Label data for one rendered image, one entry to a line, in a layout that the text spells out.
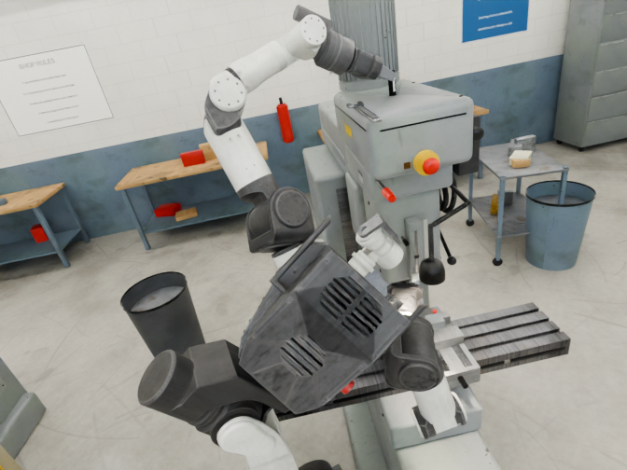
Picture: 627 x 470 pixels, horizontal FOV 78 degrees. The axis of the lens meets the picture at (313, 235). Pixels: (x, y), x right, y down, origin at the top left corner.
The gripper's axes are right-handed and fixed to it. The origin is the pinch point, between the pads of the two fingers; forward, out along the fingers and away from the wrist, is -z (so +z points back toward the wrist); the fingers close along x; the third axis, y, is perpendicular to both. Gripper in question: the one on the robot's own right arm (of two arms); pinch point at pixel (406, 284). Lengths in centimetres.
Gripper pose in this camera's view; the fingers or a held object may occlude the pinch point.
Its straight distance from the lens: 143.0
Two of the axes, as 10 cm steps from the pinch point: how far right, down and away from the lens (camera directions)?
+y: 1.7, 8.7, 4.6
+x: -9.4, 0.0, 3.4
